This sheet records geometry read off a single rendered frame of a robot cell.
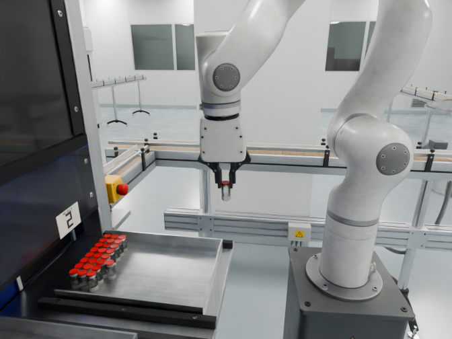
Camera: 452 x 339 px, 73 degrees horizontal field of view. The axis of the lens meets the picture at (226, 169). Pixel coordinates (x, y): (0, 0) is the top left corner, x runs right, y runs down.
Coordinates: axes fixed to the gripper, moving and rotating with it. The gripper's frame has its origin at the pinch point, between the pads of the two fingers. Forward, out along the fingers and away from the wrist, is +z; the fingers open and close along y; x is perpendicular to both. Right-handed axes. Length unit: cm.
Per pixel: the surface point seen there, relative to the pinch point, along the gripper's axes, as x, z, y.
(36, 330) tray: -26.6, 20.8, -36.1
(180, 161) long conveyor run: 84, 32, -35
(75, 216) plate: -1.6, 10.5, -39.6
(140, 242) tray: 6.9, 25.0, -27.9
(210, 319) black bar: -20.9, 22.0, -2.0
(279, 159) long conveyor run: 82, 30, 17
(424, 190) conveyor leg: 83, 48, 90
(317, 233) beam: 80, 74, 39
